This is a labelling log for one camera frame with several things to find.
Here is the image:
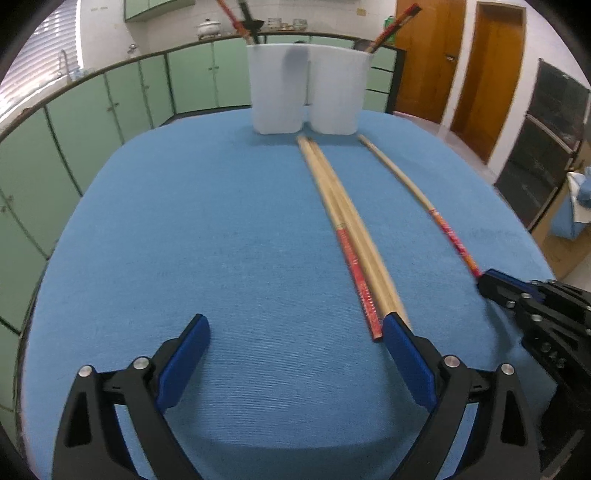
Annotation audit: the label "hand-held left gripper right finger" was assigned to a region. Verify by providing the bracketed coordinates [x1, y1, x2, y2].
[382, 313, 541, 480]

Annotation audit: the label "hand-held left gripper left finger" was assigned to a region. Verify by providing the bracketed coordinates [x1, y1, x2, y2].
[52, 314, 211, 480]

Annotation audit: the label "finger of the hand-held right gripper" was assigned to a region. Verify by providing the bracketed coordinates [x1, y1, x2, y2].
[485, 269, 591, 301]
[478, 279, 520, 319]

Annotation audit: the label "red-ended wooden chopstick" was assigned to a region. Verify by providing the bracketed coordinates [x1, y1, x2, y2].
[216, 0, 250, 44]
[297, 135, 384, 343]
[367, 4, 423, 52]
[307, 138, 413, 333]
[358, 134, 485, 278]

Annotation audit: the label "white two-compartment utensil holder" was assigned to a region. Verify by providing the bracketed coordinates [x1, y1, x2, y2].
[246, 43, 371, 136]

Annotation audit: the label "red-ended black chopstick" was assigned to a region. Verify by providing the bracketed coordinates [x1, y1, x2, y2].
[237, 0, 256, 44]
[369, 9, 422, 52]

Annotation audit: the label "blue fabric bundle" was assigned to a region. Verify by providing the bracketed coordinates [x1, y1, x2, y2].
[551, 168, 591, 241]

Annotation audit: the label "white cloth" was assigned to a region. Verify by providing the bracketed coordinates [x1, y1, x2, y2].
[567, 171, 591, 222]

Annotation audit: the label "black glass-door cabinet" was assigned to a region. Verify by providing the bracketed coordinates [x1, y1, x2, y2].
[494, 58, 591, 232]

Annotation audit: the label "blue table mat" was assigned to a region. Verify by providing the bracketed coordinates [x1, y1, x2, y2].
[16, 108, 561, 480]

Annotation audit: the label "wooden door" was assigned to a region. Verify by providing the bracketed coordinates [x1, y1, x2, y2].
[450, 2, 527, 162]
[394, 0, 467, 125]

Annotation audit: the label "green base cabinets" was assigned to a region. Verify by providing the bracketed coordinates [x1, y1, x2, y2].
[0, 32, 407, 333]

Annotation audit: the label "white window blinds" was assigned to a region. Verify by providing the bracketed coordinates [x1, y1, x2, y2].
[0, 0, 84, 125]

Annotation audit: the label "green wall cabinets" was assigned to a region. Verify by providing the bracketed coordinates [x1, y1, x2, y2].
[124, 0, 197, 21]

